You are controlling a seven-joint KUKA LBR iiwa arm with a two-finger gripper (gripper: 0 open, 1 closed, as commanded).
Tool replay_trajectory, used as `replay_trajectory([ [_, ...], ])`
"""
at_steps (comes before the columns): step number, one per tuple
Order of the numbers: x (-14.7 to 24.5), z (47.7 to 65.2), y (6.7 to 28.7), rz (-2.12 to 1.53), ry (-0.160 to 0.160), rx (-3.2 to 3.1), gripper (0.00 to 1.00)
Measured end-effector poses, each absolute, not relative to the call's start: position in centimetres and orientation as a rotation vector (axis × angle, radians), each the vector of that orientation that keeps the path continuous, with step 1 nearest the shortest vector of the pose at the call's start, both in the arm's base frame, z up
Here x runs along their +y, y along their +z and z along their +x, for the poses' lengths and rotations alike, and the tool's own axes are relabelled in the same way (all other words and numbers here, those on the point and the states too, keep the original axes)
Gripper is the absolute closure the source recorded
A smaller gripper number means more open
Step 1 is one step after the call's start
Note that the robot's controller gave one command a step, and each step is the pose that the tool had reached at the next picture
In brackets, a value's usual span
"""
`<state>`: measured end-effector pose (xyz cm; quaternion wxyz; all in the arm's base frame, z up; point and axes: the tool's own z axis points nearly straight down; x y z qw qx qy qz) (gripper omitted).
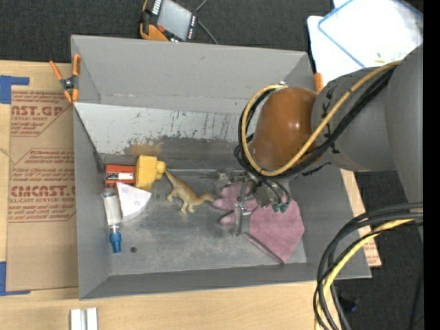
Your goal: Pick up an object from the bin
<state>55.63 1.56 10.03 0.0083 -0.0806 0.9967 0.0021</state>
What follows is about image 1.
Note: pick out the red-orange small box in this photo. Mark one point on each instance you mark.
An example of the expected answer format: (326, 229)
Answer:
(118, 175)

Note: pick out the white dotted fan-shaped card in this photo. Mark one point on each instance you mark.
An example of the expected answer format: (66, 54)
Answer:
(132, 199)

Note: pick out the grey metal bin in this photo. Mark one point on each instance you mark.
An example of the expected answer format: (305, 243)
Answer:
(192, 246)

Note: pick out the tan toy dinosaur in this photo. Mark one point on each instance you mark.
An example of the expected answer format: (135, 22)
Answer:
(187, 194)

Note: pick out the white tube with blue cap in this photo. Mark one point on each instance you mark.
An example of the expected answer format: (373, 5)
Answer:
(112, 208)

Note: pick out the pink cloth glove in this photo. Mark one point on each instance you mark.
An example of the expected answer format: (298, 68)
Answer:
(275, 229)

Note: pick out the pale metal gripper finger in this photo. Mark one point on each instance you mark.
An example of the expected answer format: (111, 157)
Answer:
(220, 177)
(241, 218)

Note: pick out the yellow plastic toy block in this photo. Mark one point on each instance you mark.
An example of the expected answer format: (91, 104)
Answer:
(148, 172)

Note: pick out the brown cardboard board, red print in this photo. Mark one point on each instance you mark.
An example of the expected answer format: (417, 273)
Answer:
(38, 239)

